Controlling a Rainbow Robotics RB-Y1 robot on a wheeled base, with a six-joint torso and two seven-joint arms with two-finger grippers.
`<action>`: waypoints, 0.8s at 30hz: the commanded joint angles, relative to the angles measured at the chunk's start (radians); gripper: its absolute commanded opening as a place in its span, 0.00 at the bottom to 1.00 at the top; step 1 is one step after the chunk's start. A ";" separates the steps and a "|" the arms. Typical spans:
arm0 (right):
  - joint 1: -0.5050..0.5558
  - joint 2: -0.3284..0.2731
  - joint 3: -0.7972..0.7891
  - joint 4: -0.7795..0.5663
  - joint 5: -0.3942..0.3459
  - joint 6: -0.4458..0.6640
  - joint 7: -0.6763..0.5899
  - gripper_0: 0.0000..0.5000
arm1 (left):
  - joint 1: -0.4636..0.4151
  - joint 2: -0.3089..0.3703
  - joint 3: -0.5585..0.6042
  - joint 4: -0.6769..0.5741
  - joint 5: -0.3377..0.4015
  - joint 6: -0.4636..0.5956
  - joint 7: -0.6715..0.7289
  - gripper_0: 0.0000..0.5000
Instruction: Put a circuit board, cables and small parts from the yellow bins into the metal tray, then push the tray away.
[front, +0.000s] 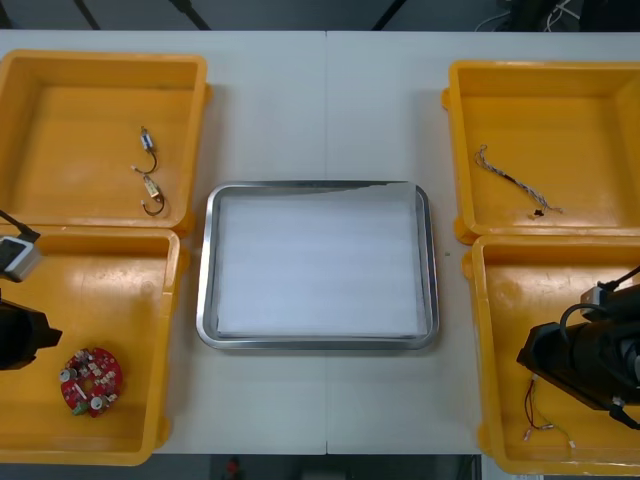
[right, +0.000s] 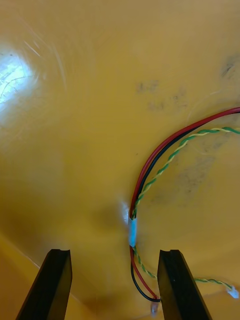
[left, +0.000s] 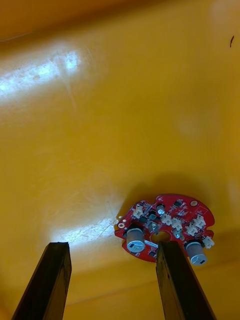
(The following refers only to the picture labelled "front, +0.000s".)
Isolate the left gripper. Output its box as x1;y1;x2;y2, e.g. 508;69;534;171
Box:
0;298;64;372

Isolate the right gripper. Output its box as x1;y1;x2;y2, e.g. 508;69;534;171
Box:
517;322;619;412

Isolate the yellow-orange plastic bin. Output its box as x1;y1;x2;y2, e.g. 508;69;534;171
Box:
0;48;214;236
0;224;184;467
460;233;640;476
440;59;640;245

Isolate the round red circuit board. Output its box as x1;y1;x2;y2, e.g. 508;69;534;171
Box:
58;345;125;419

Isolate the steel tray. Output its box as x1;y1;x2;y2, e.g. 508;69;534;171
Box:
195;179;441;354

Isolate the solenoid with white label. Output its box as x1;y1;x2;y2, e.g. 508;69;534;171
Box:
138;173;167;219

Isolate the solenoid with blue label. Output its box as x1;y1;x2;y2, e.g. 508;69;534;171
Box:
130;124;160;175

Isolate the white sheet liner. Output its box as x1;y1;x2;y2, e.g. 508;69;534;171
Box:
214;182;429;339

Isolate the red-black wire harness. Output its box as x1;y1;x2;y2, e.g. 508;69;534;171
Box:
522;374;554;442

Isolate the green-yellow wire harness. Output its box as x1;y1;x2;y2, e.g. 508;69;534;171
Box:
533;399;577;449

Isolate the blue-white twisted wire harness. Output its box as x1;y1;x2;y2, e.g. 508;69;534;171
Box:
472;143;565;221

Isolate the white cable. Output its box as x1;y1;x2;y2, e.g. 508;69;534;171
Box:
473;0;587;32

